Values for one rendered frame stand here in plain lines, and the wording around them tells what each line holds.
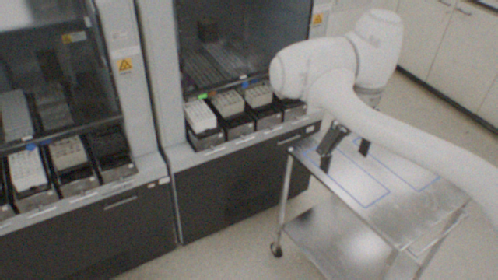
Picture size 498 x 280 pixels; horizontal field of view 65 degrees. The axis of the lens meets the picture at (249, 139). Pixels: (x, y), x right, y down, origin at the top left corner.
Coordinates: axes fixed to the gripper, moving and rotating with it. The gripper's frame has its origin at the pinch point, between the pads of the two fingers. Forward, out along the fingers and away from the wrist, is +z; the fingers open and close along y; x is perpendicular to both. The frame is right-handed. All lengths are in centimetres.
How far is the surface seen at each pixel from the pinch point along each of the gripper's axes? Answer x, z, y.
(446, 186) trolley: -4, 38, 57
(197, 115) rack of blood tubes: 76, 34, -11
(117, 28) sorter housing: 75, -13, -38
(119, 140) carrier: 74, 33, -46
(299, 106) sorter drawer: 66, 40, 37
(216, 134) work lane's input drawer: 66, 40, -7
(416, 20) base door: 148, 68, 219
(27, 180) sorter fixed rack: 70, 34, -81
